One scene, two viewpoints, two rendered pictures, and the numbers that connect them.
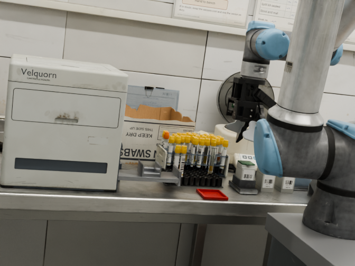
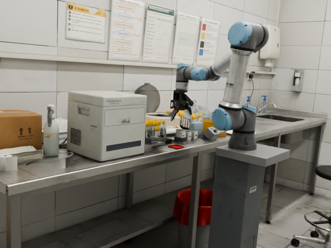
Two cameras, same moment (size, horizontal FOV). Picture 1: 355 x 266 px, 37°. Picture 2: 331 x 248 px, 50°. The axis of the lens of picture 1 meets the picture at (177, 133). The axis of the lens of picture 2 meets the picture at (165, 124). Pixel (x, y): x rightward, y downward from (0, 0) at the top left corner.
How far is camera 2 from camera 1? 99 cm
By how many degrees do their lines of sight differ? 31
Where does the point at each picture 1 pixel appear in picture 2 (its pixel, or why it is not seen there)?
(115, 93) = (142, 105)
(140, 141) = not seen: hidden behind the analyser
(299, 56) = (236, 80)
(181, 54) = (113, 78)
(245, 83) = (180, 92)
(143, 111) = not seen: hidden behind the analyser
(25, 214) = (112, 173)
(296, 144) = (236, 116)
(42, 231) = (53, 193)
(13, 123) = (105, 128)
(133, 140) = not seen: hidden behind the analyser
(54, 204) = (127, 165)
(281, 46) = (203, 75)
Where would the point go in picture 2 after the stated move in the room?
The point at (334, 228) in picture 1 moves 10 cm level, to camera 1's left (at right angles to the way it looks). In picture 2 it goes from (248, 146) to (233, 148)
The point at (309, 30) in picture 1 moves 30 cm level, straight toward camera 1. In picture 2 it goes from (240, 70) to (279, 73)
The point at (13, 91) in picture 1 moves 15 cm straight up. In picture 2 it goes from (105, 111) to (106, 77)
